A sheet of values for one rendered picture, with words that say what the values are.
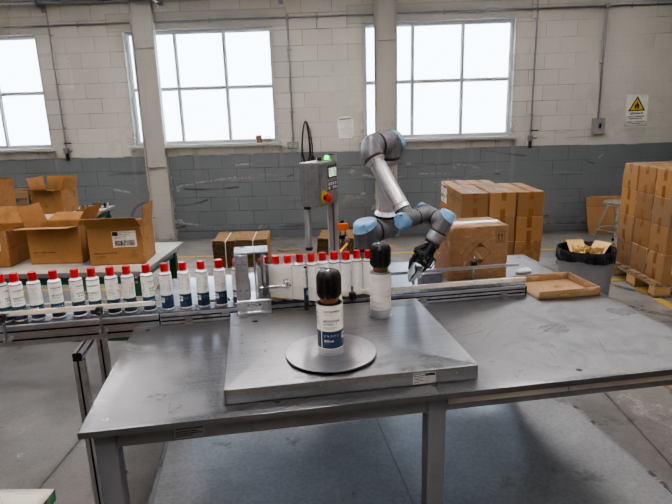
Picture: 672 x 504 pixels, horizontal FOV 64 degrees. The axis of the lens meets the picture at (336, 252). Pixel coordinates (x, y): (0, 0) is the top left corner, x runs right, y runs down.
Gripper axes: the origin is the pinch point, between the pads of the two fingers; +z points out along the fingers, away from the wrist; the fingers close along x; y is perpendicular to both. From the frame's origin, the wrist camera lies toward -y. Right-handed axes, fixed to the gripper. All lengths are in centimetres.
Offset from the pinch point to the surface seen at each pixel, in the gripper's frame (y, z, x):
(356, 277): 2.4, 9.9, -23.5
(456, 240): -17.2, -24.9, 18.6
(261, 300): 16, 33, -59
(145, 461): -23, 146, -67
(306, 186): -2, -16, -61
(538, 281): -11, -26, 66
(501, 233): -17, -38, 38
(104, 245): -124, 84, -141
